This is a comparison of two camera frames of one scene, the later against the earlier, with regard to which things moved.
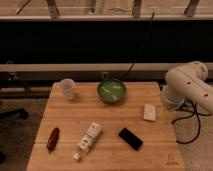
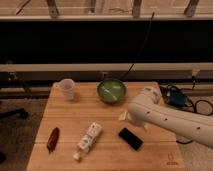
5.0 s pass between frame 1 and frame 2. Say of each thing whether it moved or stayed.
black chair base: stayed
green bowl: stayed
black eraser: stayed
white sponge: moved
